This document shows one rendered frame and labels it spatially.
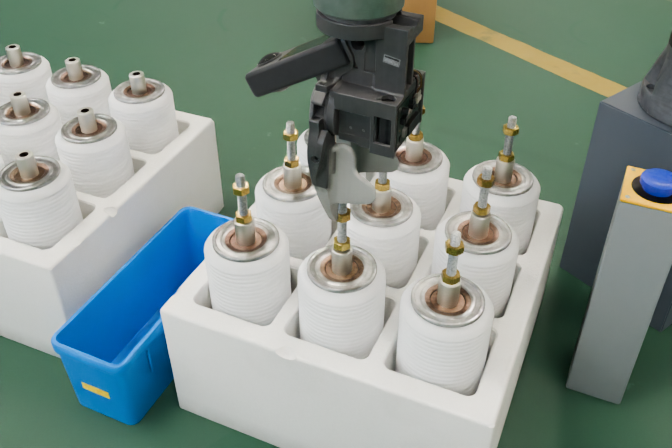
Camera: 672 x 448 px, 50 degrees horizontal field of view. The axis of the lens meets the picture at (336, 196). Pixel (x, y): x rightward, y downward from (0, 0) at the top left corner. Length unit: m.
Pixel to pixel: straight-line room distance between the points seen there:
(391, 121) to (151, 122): 0.57
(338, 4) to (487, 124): 0.99
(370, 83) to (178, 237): 0.56
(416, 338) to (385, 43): 0.30
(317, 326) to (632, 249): 0.36
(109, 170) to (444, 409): 0.57
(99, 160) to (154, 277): 0.18
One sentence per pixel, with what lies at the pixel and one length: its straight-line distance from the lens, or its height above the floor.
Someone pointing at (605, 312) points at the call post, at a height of 0.15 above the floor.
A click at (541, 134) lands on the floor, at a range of 1.54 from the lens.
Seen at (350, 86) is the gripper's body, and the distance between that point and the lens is 0.63.
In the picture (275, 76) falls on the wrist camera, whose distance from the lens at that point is 0.66.
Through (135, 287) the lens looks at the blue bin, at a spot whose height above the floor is 0.08.
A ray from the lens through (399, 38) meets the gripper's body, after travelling 0.60.
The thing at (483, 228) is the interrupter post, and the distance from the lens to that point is 0.83.
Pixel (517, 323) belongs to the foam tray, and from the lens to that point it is 0.85.
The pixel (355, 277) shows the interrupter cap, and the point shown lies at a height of 0.25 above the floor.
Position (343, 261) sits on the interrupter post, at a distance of 0.77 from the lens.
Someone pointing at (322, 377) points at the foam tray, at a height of 0.16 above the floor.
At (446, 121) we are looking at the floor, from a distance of 1.54.
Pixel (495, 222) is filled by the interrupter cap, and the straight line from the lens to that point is 0.86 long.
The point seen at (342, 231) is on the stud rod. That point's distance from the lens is 0.75.
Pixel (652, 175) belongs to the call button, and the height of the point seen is 0.33.
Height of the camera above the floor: 0.78
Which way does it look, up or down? 37 degrees down
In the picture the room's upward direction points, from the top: straight up
